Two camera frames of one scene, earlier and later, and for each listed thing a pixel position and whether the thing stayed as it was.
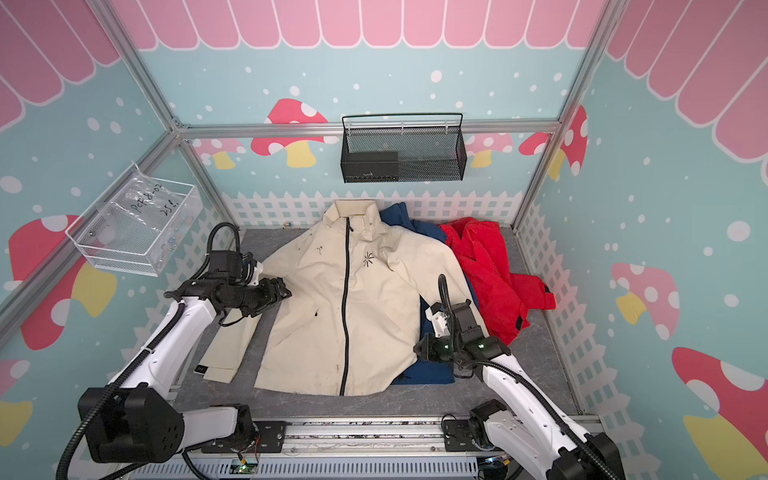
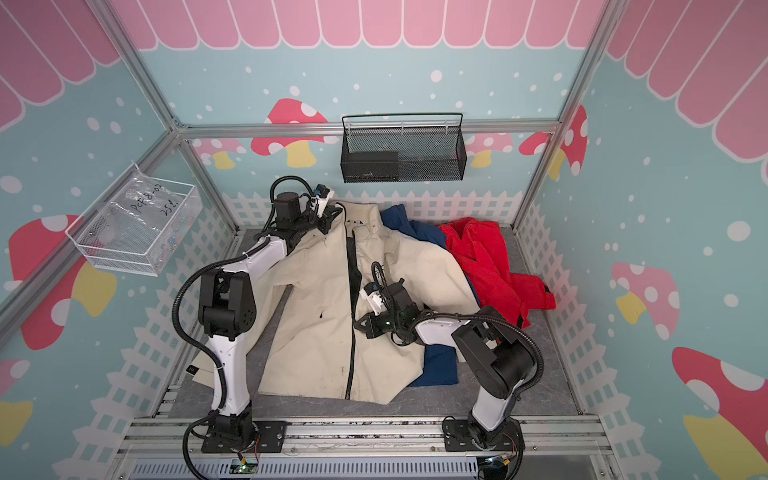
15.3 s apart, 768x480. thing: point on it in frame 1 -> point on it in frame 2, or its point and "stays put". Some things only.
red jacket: [504, 298] stays put
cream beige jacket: [359, 289] stays put
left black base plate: [261, 437] stays put
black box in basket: [368, 167] stays put
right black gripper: [428, 353] -> [370, 329]
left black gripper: [270, 296] -> [327, 217]
